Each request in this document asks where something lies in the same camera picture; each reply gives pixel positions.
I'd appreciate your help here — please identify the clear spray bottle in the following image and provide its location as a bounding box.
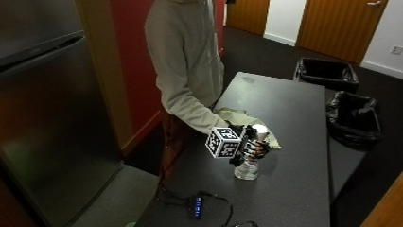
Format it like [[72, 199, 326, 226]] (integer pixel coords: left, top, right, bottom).
[[233, 123, 270, 182]]

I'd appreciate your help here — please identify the white marker cube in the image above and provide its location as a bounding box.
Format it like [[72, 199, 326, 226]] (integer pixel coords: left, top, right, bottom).
[[204, 126, 244, 160]]

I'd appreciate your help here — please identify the pale green cloth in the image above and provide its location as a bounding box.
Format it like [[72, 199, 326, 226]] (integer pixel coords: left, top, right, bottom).
[[213, 106, 282, 150]]

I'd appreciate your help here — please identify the black usb hub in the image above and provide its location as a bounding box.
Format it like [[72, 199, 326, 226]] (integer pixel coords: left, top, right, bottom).
[[189, 196, 205, 221]]

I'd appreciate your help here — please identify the bin with black bag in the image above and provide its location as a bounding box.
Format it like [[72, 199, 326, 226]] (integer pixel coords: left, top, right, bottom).
[[325, 90, 385, 151]]

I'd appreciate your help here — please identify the square black-lined bin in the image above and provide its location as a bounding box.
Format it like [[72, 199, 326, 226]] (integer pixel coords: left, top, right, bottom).
[[293, 56, 361, 94]]

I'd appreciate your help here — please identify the the person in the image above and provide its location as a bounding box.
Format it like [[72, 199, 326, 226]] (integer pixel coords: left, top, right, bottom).
[[144, 0, 232, 190]]

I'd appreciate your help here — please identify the stainless steel refrigerator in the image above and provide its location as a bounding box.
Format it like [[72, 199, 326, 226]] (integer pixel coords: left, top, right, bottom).
[[0, 0, 125, 227]]

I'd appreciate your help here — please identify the black cable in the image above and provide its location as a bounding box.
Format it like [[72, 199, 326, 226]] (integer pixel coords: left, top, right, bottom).
[[154, 183, 261, 227]]

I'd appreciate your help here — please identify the wooden door with handle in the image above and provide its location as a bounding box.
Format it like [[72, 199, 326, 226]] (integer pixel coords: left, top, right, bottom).
[[295, 0, 391, 65]]

